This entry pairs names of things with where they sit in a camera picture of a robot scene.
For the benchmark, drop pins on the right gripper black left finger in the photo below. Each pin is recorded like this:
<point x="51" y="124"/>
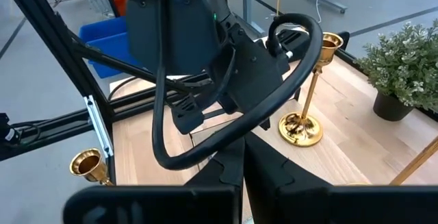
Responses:
<point x="205" y="203"/>

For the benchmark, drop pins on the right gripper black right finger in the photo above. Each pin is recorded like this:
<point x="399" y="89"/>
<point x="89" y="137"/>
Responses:
<point x="308" y="207"/>

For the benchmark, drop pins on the wooden riser shelf black legs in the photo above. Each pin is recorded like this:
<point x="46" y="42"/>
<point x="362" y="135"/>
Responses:
<point x="328" y="162"/>

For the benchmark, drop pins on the medium gold candlestick holder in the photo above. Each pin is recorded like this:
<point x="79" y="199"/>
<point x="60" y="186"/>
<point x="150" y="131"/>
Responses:
<point x="300" y="131"/>

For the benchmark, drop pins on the tall gold candlestick holder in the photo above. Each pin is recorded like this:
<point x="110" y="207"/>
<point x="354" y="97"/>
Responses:
<point x="417" y="163"/>

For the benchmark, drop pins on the short gold candlestick holder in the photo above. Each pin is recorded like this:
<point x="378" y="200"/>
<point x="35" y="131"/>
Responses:
<point x="87" y="165"/>

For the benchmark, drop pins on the blue plastic bin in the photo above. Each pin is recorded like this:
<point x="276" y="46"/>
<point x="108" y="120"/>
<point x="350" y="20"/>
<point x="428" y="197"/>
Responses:
<point x="109" y="42"/>

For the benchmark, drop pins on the potted green plant black pot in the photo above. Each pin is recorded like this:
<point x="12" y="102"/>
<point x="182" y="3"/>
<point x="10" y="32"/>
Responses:
<point x="400" y="63"/>

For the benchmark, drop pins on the silver aluminium bracket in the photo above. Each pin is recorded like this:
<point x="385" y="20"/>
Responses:
<point x="99" y="128"/>

